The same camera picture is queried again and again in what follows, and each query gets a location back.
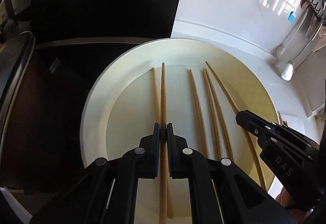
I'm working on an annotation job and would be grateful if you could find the white oval tray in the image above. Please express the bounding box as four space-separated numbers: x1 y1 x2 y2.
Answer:
79 37 280 224

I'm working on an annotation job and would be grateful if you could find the wooden chopstick pair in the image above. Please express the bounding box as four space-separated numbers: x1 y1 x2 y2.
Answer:
203 69 223 160
204 70 234 160

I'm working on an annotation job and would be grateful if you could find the wooden chopstick pair right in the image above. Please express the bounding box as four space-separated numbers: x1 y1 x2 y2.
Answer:
204 70 234 160

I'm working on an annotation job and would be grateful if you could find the person's right hand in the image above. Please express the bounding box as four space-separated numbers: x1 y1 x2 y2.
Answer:
276 188 313 223

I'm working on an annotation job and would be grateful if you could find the wooden chopstick pair left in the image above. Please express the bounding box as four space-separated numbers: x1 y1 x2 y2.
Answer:
203 69 223 160

